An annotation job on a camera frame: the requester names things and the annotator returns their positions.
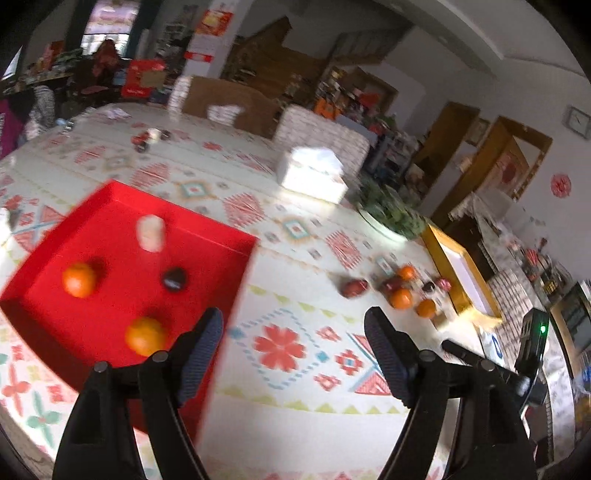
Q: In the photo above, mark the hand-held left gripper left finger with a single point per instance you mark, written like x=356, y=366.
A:
x=203, y=353

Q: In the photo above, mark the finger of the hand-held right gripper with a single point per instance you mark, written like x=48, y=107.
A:
x=461, y=350

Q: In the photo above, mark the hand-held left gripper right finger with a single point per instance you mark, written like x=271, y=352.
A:
x=388, y=357

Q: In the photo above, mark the orange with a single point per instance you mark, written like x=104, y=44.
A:
x=407, y=272
x=425, y=308
x=79, y=279
x=400, y=298
x=145, y=336

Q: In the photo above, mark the small pink fruit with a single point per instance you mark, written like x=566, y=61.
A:
x=444, y=284

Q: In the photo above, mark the dark plum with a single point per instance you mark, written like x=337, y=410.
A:
x=174, y=278
x=428, y=286

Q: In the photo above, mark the dark red round fruit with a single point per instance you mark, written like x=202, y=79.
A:
x=390, y=284

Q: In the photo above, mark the dark red oblong fruit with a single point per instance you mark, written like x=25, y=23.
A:
x=354, y=287

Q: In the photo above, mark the red plastic tray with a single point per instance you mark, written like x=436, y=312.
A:
x=124, y=258

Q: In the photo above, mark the pale pink fruit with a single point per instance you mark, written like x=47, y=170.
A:
x=150, y=233

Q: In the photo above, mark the yellow flat box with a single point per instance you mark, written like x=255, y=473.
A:
x=461, y=272

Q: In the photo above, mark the patterned tablecloth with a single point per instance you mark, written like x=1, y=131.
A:
x=295, y=295

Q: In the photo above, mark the white plate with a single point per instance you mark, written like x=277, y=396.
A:
x=383, y=228

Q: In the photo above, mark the leafy greens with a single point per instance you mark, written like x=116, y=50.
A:
x=390, y=210

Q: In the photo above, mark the white tissue box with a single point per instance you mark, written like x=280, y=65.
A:
x=311, y=173

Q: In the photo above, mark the red toy car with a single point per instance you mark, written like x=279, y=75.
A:
x=147, y=137

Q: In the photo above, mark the white patterned chair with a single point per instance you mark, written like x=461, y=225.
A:
x=323, y=134

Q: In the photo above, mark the brown cardboard box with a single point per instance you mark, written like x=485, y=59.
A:
x=226, y=104

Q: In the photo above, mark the red gift box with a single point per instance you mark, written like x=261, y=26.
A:
x=143, y=78

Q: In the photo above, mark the red round wall decoration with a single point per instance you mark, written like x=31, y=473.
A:
x=560, y=184

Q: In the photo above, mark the wall clock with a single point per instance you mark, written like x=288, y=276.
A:
x=578, y=121

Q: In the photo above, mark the red wall poster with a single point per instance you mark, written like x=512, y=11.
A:
x=210, y=32

